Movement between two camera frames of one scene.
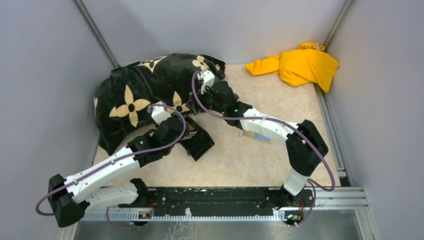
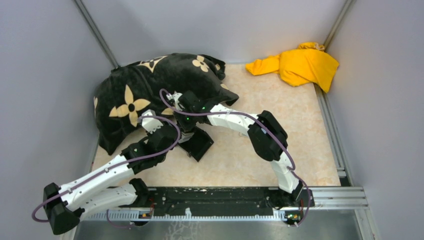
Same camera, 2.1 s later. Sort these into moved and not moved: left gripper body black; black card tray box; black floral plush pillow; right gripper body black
Moved: right gripper body black
Not moved: black floral plush pillow; left gripper body black; black card tray box
